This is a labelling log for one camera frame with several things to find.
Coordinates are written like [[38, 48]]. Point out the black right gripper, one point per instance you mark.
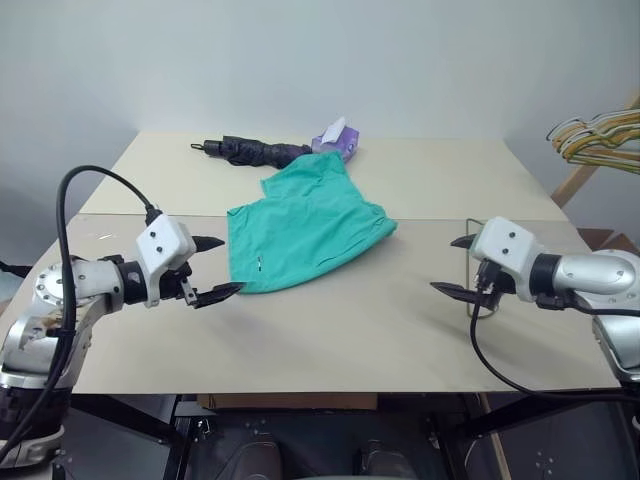
[[492, 287]]

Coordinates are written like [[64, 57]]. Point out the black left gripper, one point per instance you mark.
[[175, 286]]

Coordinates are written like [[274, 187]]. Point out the green shorts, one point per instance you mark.
[[310, 225]]

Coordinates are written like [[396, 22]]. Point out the black folded umbrella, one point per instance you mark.
[[255, 150]]

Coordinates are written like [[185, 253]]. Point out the wooden rack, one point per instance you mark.
[[575, 182]]

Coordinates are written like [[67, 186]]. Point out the cardboard sheet under table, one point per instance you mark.
[[285, 401]]

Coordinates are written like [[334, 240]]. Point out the purple tissue pack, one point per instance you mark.
[[340, 140]]

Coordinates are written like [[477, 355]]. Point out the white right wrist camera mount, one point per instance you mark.
[[507, 242]]

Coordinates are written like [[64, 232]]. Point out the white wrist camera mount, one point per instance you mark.
[[162, 242], [507, 242]]

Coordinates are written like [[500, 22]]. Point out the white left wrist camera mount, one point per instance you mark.
[[162, 242]]

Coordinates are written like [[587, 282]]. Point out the black table frame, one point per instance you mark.
[[125, 415]]

